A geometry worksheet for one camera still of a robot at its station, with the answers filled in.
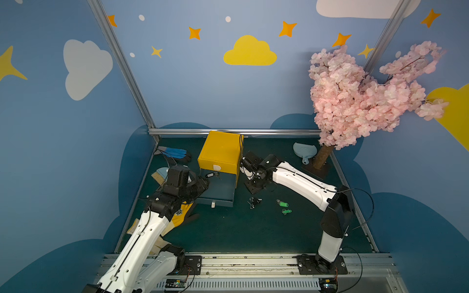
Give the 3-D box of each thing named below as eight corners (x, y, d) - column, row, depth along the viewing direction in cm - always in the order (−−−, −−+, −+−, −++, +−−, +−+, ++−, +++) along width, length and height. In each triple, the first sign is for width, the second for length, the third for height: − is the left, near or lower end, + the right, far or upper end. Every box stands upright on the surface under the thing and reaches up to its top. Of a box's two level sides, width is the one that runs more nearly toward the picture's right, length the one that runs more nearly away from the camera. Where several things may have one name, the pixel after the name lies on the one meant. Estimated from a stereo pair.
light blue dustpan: (297, 163, 112) (298, 160, 109) (292, 145, 121) (293, 142, 119) (319, 164, 112) (321, 161, 109) (312, 145, 121) (314, 142, 119)
